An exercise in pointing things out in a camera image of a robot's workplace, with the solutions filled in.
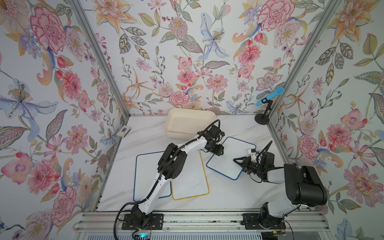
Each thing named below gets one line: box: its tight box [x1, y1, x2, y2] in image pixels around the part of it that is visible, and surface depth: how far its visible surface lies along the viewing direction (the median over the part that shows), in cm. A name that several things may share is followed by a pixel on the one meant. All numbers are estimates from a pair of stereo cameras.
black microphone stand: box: [254, 97, 273, 125], surface depth 119 cm
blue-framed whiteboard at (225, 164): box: [206, 136, 257, 181], surface depth 95 cm
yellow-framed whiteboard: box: [171, 150, 210, 201], surface depth 87 cm
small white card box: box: [116, 125, 131, 138], surface depth 112 cm
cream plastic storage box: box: [164, 108, 217, 139], surface depth 119 cm
